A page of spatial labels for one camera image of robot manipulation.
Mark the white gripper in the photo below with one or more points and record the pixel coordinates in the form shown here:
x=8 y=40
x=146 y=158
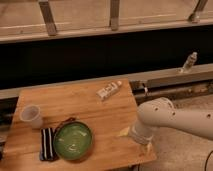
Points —
x=140 y=133

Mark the green ceramic bowl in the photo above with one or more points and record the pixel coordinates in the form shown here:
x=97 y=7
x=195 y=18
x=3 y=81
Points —
x=72 y=140

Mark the black white striped cloth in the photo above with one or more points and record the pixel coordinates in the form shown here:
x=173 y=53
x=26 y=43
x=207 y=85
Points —
x=47 y=152

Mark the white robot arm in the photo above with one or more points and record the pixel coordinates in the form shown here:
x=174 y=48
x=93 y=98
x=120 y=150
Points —
x=161 y=112

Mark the white tube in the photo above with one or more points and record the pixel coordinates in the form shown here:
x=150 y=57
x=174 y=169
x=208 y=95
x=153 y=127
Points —
x=109 y=90

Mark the small grey bottle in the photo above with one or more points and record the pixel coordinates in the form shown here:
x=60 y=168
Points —
x=192 y=58

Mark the translucent plastic cup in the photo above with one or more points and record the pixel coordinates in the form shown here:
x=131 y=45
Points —
x=31 y=115

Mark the right metal railing post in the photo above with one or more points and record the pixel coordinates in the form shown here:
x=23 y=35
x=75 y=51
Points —
x=195 y=15

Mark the metal railing post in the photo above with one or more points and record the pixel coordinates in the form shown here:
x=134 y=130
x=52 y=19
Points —
x=114 y=14
x=47 y=17
x=195 y=15

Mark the middle metal railing post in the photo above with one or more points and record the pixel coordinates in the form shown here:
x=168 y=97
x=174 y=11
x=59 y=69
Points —
x=114 y=14

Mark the left metal railing post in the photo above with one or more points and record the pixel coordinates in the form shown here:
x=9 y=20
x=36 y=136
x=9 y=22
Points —
x=47 y=17

